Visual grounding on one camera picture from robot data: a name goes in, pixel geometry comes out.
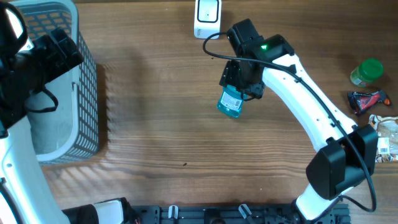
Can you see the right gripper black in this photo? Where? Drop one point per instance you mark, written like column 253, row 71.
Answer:
column 229, row 77

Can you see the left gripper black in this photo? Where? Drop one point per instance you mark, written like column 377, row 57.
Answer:
column 46, row 45

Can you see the blue mouthwash bottle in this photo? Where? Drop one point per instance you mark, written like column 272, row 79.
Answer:
column 231, row 102

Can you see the red black small packet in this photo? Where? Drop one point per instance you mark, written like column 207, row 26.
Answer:
column 362, row 102

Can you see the green lid spice jar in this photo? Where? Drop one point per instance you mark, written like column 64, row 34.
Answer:
column 367, row 72

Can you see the white brown snack pouch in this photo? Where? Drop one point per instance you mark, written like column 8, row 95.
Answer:
column 386, row 128

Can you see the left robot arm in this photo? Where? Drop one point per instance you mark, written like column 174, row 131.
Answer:
column 24, row 188

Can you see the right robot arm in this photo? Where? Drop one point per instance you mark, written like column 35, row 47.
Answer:
column 345, row 152

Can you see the white barcode scanner box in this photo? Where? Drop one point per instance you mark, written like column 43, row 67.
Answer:
column 207, row 19

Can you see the grey plastic mesh basket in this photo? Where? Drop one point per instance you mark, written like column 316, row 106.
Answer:
column 70, row 133

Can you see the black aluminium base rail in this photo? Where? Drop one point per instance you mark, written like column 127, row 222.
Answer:
column 242, row 214

